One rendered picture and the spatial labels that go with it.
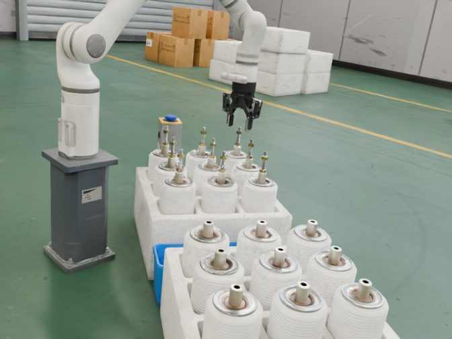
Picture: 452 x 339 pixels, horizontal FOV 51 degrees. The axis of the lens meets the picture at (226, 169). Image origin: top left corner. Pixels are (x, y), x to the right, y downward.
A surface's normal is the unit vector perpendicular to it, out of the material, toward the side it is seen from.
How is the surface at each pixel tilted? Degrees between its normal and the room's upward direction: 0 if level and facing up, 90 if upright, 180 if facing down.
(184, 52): 90
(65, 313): 0
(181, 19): 90
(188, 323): 0
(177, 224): 90
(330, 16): 90
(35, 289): 0
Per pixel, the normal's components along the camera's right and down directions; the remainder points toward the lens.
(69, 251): -0.01, 0.33
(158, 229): 0.27, 0.35
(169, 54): -0.73, 0.15
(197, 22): 0.71, 0.31
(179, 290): 0.11, -0.94
